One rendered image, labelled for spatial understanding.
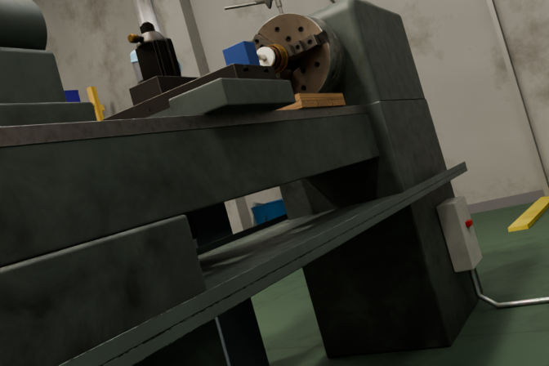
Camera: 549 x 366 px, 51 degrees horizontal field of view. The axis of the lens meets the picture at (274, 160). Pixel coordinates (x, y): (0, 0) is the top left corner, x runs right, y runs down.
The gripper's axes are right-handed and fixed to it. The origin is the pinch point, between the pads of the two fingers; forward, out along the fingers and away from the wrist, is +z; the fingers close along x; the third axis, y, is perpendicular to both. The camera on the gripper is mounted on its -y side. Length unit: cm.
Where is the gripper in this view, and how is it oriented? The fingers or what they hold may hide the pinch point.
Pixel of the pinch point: (270, 4)
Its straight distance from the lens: 230.1
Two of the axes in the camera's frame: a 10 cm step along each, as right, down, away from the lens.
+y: -8.4, 2.5, 4.9
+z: 2.6, 9.6, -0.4
